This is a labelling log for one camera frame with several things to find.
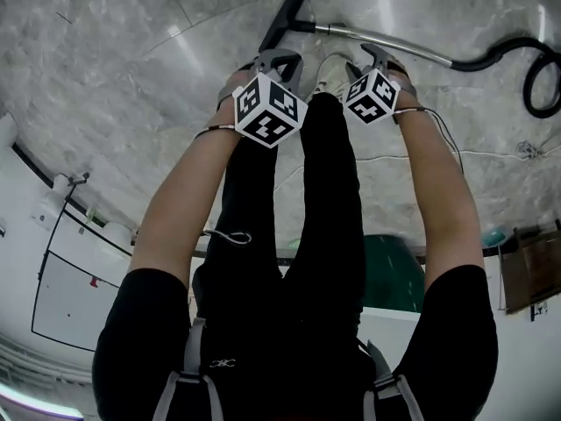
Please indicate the person's black shirt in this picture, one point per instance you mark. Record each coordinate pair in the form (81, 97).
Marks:
(285, 366)

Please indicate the person's left forearm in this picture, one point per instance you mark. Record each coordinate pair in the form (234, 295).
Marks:
(184, 200)

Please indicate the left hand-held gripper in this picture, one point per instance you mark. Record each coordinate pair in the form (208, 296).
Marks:
(269, 112)

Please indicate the silver vacuum cleaner wand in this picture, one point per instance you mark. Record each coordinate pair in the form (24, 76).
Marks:
(385, 40)

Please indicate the person's white shoe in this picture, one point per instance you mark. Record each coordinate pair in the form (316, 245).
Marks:
(329, 75)

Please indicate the brown wooden box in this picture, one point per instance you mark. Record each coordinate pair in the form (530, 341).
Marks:
(532, 270)

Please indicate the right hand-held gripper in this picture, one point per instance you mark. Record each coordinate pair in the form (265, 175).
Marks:
(370, 99)

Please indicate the white cabinet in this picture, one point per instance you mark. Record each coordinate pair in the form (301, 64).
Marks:
(66, 287)

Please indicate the person's left hand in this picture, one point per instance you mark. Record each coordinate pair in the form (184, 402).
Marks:
(239, 79)

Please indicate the black vacuum floor nozzle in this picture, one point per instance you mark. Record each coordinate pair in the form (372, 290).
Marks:
(285, 16)

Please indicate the green bin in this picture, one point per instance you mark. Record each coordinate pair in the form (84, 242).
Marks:
(390, 274)

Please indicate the person's right forearm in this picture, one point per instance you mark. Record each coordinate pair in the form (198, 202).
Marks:
(438, 200)

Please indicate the person's black trousers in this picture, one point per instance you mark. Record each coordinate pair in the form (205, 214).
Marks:
(315, 217)

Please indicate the teal bowl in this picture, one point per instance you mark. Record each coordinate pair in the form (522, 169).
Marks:
(493, 237)

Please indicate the person's right hand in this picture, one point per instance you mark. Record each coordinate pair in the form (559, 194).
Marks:
(399, 76)

